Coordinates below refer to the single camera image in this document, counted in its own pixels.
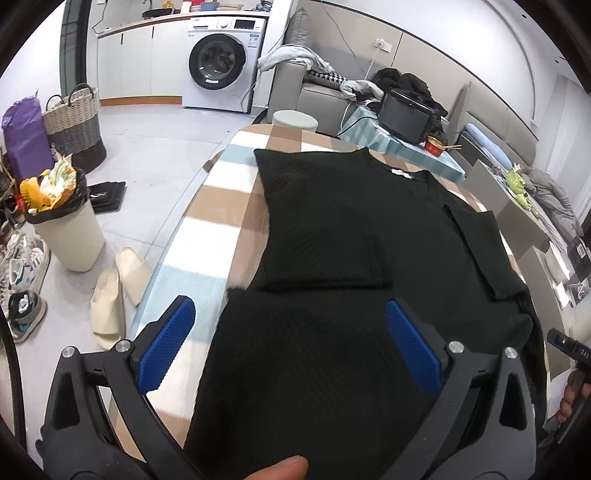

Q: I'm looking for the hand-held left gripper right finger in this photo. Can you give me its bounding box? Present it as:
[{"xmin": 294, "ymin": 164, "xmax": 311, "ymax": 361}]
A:
[{"xmin": 384, "ymin": 298, "xmax": 539, "ymax": 480}]

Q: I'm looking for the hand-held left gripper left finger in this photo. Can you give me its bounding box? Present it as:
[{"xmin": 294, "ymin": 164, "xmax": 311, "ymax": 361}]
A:
[{"xmin": 39, "ymin": 295, "xmax": 204, "ymax": 480}]

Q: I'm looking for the black knit sweater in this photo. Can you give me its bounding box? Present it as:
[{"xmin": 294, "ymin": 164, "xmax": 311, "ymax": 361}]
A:
[{"xmin": 182, "ymin": 148, "xmax": 548, "ymax": 480}]

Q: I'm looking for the person's right hand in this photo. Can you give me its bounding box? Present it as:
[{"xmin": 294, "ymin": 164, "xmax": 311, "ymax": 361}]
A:
[{"xmin": 555, "ymin": 369, "xmax": 591, "ymax": 425}]

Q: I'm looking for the person's left hand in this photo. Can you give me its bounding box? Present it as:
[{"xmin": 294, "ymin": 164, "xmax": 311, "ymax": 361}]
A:
[{"xmin": 240, "ymin": 455, "xmax": 310, "ymax": 480}]

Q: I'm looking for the beige slipper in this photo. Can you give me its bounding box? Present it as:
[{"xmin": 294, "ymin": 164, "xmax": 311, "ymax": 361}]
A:
[
  {"xmin": 115, "ymin": 247, "xmax": 153, "ymax": 306},
  {"xmin": 90, "ymin": 269, "xmax": 126, "ymax": 350}
]

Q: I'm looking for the tall cardboard box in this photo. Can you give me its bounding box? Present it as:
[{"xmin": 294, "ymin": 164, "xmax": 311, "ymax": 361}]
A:
[{"xmin": 517, "ymin": 244, "xmax": 573, "ymax": 370}]

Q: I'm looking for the black printed box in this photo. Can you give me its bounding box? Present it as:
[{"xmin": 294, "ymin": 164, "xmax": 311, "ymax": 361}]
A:
[{"xmin": 566, "ymin": 235, "xmax": 591, "ymax": 278}]

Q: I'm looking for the checked blanket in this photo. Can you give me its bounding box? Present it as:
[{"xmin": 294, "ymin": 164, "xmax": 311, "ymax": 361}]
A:
[{"xmin": 108, "ymin": 124, "xmax": 527, "ymax": 480}]

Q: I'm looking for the beige trash bin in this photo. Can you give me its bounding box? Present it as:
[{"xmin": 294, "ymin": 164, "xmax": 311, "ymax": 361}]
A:
[{"xmin": 28, "ymin": 198, "xmax": 106, "ymax": 273}]

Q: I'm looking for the grey teal sneaker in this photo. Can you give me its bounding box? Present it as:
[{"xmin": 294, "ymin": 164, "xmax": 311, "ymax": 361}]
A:
[{"xmin": 7, "ymin": 291, "xmax": 48, "ymax": 343}]

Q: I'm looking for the grey duvet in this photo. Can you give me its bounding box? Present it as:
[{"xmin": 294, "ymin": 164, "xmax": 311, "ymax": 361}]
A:
[{"xmin": 522, "ymin": 166, "xmax": 583, "ymax": 238}]

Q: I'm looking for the large cardboard box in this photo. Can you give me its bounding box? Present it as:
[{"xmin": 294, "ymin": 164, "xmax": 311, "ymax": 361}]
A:
[{"xmin": 463, "ymin": 159, "xmax": 550, "ymax": 259}]

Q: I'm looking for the white green sneaker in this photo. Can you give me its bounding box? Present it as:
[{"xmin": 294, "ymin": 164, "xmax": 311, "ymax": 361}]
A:
[{"xmin": 2, "ymin": 240, "xmax": 51, "ymax": 296}]

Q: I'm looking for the black trash bag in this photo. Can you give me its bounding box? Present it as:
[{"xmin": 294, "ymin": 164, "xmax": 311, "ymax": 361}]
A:
[{"xmin": 23, "ymin": 168, "xmax": 95, "ymax": 224}]

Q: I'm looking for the green plush toy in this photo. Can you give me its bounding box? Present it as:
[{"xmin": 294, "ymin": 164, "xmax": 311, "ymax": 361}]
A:
[{"xmin": 505, "ymin": 166, "xmax": 532, "ymax": 210}]

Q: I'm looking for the crumpled snack wrapper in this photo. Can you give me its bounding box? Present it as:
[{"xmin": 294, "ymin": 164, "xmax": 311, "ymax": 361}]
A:
[{"xmin": 39, "ymin": 154, "xmax": 78, "ymax": 208}]

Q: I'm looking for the striped tablecloth side table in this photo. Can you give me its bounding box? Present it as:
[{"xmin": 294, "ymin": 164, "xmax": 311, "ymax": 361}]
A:
[{"xmin": 342, "ymin": 104, "xmax": 467, "ymax": 183}]

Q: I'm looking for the yellow spiky peel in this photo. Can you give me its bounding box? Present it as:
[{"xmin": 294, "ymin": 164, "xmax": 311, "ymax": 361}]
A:
[{"xmin": 21, "ymin": 178, "xmax": 47, "ymax": 210}]

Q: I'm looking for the blue pillow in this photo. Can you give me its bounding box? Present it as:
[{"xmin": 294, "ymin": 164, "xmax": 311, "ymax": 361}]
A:
[{"xmin": 464, "ymin": 122, "xmax": 513, "ymax": 169}]

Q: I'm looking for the black countertop appliance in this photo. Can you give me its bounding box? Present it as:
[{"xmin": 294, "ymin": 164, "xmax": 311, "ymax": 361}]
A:
[{"xmin": 378, "ymin": 89, "xmax": 439, "ymax": 145}]

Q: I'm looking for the woven laundry basket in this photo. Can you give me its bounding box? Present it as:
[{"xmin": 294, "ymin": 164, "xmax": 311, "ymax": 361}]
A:
[{"xmin": 43, "ymin": 83, "xmax": 108, "ymax": 171}]

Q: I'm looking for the purple bag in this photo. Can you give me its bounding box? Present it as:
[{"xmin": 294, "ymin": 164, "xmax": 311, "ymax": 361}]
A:
[{"xmin": 1, "ymin": 91, "xmax": 55, "ymax": 183}]

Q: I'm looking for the round pale stool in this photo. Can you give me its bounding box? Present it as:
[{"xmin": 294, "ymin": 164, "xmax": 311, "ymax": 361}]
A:
[{"xmin": 271, "ymin": 111, "xmax": 319, "ymax": 134}]

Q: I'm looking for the grey sofa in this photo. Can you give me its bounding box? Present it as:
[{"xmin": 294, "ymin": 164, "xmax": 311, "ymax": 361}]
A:
[{"xmin": 267, "ymin": 60, "xmax": 384, "ymax": 137}]

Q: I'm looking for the black jacket pile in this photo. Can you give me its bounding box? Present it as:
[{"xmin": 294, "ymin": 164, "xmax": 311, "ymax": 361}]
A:
[{"xmin": 372, "ymin": 68, "xmax": 448, "ymax": 121}]

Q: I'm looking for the grey white cloth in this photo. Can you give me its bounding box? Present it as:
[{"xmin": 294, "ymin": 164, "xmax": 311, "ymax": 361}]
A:
[{"xmin": 339, "ymin": 79, "xmax": 384, "ymax": 100}]

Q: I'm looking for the black white checked pillow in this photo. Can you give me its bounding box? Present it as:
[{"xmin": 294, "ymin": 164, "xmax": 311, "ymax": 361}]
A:
[{"xmin": 305, "ymin": 69, "xmax": 347, "ymax": 90}]

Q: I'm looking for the white kitchen cabinet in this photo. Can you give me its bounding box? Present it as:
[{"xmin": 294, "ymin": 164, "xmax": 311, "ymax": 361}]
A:
[{"xmin": 97, "ymin": 21, "xmax": 191, "ymax": 106}]

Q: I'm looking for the white washing machine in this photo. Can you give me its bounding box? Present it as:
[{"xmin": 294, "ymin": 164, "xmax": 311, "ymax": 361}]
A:
[{"xmin": 182, "ymin": 16, "xmax": 269, "ymax": 114}]

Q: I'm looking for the light grey garment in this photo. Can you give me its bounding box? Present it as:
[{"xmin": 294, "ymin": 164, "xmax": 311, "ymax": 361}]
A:
[{"xmin": 257, "ymin": 45, "xmax": 335, "ymax": 75}]

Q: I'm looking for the grey cushion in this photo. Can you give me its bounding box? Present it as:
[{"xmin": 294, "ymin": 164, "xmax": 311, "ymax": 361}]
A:
[{"xmin": 284, "ymin": 7, "xmax": 312, "ymax": 47}]

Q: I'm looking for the black cable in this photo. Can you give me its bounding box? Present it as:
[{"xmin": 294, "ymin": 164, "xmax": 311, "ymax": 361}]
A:
[{"xmin": 0, "ymin": 314, "xmax": 26, "ymax": 448}]

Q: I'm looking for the white power cable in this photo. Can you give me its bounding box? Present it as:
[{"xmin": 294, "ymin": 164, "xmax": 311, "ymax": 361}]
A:
[{"xmin": 360, "ymin": 46, "xmax": 384, "ymax": 81}]

